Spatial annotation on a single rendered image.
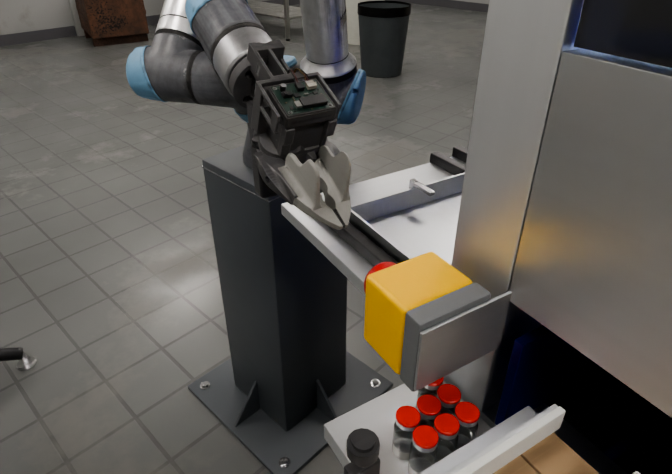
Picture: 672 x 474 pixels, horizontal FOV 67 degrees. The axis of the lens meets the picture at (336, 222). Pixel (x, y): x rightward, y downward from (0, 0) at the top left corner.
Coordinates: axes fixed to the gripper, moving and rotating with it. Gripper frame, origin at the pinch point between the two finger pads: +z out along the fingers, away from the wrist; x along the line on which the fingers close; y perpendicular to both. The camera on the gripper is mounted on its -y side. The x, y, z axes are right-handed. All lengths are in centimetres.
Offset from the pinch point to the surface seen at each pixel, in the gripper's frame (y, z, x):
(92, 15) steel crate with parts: -323, -531, 56
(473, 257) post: 6.8, 11.2, 5.8
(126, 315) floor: -146, -72, -15
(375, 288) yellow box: 5.6, 10.1, -3.3
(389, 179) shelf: -24.3, -19.1, 27.7
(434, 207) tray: -18.9, -8.1, 27.6
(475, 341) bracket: 4.6, 17.0, 2.6
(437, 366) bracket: 4.0, 17.3, -1.3
